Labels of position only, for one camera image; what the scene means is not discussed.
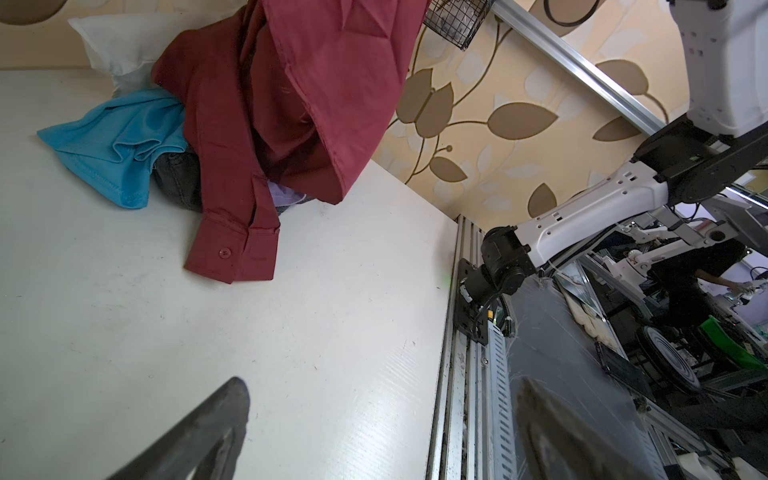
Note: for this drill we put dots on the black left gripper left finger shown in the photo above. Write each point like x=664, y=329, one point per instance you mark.
x=205, y=444

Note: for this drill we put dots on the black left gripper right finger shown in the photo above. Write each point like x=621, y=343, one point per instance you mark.
x=554, y=441

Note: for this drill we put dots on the maroon shirt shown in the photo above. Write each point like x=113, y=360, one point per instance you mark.
x=296, y=93

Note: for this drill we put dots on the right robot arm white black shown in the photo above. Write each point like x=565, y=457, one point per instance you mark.
x=722, y=136

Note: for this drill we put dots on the lavender cloth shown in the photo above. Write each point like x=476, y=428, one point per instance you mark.
x=284, y=197

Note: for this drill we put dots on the dark grey cloth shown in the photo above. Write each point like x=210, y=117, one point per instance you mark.
x=178, y=178

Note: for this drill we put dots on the teal cloth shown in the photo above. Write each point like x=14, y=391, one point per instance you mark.
x=114, y=147

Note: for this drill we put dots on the white cloth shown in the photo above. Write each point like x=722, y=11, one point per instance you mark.
x=126, y=46

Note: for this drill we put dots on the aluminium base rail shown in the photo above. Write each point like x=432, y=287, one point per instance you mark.
x=472, y=433

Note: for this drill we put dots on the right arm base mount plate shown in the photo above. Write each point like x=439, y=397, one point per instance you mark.
x=471, y=306

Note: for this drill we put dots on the black wire basket right wall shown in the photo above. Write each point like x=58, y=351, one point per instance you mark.
x=457, y=21

